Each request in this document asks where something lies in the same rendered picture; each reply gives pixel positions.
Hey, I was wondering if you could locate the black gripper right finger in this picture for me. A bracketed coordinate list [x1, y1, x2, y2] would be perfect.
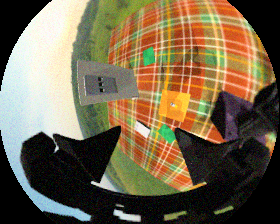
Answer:
[174, 127, 242, 186]

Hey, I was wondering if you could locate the orange flat square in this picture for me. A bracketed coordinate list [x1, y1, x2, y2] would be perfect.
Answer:
[159, 89, 190, 122]

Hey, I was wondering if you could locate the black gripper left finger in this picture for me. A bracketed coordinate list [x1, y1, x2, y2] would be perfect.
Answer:
[52, 126, 121, 183]

